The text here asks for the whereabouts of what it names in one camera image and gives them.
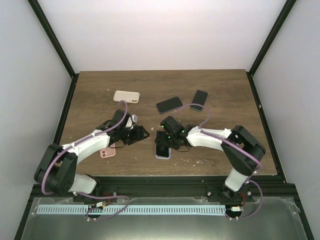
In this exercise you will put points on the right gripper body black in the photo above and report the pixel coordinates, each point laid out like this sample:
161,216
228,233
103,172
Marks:
169,142

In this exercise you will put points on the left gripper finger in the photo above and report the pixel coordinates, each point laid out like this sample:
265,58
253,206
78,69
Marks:
140,138
142,132

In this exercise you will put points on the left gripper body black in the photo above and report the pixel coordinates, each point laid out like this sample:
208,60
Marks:
128,137

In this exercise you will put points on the pink phone case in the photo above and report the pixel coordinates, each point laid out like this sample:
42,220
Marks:
108,152

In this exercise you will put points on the black phone teal edge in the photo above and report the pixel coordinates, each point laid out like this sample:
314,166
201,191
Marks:
199,100

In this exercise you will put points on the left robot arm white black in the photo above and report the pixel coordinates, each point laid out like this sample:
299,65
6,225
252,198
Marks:
56,172

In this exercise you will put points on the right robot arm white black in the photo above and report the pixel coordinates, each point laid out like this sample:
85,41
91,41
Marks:
241,148

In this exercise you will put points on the beige phone case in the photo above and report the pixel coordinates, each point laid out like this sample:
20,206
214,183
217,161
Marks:
127,96

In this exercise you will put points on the black phone blue edge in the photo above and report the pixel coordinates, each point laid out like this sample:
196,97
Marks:
169,104

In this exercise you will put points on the metal front plate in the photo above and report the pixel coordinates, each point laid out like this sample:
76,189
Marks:
273,218

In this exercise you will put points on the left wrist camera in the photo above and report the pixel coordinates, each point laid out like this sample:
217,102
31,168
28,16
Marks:
132,120

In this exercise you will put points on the black aluminium frame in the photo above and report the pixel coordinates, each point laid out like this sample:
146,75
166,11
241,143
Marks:
186,185

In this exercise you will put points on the light blue slotted cable duct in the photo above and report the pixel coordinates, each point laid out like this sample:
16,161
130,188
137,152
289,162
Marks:
199,210

